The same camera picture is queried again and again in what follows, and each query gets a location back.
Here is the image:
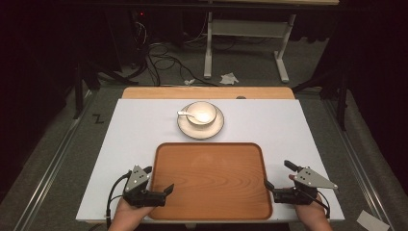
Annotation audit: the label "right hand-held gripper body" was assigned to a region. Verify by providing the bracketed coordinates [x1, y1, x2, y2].
[273, 166, 340, 206]

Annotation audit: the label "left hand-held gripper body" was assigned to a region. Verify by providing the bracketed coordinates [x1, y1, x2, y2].
[122, 164, 167, 208]

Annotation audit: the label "person's left hand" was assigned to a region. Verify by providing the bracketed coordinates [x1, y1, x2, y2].
[108, 196, 155, 231]

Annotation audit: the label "person's right hand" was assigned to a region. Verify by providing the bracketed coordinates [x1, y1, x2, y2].
[287, 173, 335, 231]

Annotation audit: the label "white board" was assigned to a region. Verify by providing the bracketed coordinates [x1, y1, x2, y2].
[75, 98, 346, 223]

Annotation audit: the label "wooden tray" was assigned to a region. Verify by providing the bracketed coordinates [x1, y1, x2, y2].
[147, 141, 274, 221]

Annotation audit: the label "white dark-rimmed plate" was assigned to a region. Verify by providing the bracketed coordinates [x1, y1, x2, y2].
[176, 103, 225, 141]

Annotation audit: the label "white ceramic spoon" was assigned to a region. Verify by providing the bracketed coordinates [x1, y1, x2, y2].
[177, 110, 212, 125]

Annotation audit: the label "flat white paper sheet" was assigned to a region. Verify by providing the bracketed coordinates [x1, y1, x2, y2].
[356, 209, 391, 231]

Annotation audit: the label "wooden table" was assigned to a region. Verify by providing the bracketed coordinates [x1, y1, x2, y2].
[121, 86, 296, 100]

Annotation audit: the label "white ceramic bowl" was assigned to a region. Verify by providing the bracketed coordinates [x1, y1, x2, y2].
[185, 101, 218, 126]

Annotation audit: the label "large crumpled white paper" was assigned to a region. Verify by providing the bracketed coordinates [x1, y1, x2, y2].
[219, 72, 240, 86]

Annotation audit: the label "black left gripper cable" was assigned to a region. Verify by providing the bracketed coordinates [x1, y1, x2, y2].
[106, 170, 133, 229]

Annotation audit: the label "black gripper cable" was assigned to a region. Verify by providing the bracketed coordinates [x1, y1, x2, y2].
[296, 189, 331, 219]
[106, 170, 133, 229]

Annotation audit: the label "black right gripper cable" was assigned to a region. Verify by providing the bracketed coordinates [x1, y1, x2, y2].
[296, 189, 331, 219]

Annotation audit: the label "metal floor rail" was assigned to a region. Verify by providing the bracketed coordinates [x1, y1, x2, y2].
[321, 98, 396, 231]
[13, 90, 97, 231]

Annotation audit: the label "black floor cables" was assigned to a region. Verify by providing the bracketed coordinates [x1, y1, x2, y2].
[129, 18, 220, 88]

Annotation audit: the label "white metal desk frame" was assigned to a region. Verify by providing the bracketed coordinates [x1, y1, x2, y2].
[203, 10, 297, 84]

